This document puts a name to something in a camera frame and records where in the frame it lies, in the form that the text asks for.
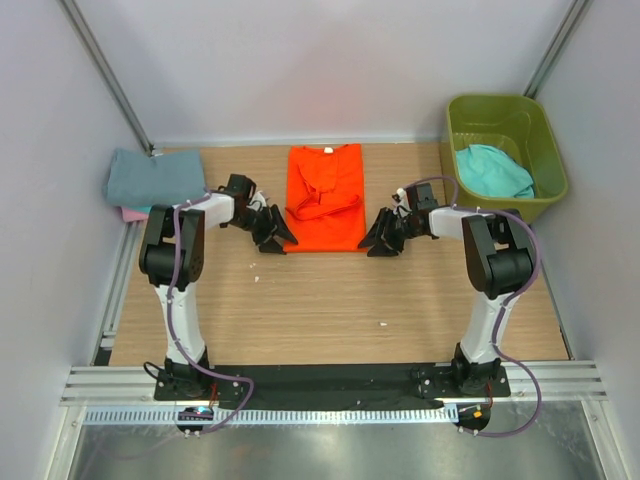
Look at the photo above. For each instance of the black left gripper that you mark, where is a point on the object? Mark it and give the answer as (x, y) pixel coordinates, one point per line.
(274, 226)

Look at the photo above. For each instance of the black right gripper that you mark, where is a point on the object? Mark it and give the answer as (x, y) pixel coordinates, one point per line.
(388, 246)

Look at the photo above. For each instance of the orange t-shirt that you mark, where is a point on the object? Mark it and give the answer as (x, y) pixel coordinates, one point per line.
(325, 199)

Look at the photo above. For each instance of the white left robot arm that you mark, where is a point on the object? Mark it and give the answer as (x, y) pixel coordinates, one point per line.
(172, 257)

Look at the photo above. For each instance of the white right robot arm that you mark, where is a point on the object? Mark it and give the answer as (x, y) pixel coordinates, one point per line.
(501, 256)

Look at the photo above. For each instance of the teal t-shirt in bin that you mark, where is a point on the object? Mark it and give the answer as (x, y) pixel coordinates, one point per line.
(490, 172)

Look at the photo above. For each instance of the pink folded t-shirt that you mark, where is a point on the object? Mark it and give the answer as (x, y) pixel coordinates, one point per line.
(129, 215)

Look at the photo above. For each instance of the green plastic bin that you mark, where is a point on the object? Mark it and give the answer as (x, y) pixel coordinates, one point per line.
(518, 126)

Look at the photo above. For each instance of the grey-blue folded t-shirt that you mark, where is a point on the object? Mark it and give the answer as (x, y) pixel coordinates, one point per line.
(136, 180)

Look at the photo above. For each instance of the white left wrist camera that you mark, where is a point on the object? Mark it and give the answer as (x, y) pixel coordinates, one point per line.
(259, 201)

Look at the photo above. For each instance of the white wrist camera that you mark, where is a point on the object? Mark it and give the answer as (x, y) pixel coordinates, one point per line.
(401, 204)
(259, 201)

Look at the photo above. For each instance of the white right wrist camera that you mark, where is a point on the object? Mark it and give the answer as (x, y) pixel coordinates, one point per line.
(401, 204)

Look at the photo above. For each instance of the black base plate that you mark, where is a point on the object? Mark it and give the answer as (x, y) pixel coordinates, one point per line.
(333, 387)

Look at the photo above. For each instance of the slotted cable duct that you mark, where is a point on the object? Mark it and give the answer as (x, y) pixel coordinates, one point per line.
(199, 415)

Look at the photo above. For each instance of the aluminium frame rail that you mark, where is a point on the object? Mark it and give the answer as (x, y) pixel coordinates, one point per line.
(546, 380)

